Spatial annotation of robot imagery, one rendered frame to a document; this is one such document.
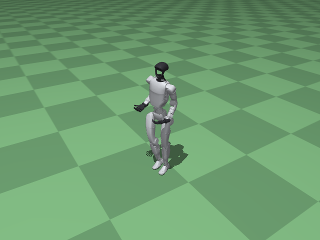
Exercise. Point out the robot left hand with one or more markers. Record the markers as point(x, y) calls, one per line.
point(161, 121)

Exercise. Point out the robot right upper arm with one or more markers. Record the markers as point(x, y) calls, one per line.
point(148, 79)

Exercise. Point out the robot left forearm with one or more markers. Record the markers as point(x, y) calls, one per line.
point(171, 111)

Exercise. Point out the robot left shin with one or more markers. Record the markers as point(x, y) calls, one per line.
point(165, 154)

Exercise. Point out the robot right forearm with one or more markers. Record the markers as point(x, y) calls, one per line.
point(147, 100)

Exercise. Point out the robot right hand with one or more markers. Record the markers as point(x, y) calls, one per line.
point(140, 107)

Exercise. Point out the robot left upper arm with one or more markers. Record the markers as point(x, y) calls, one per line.
point(171, 89)

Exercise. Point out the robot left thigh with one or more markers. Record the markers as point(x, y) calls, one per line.
point(165, 132)

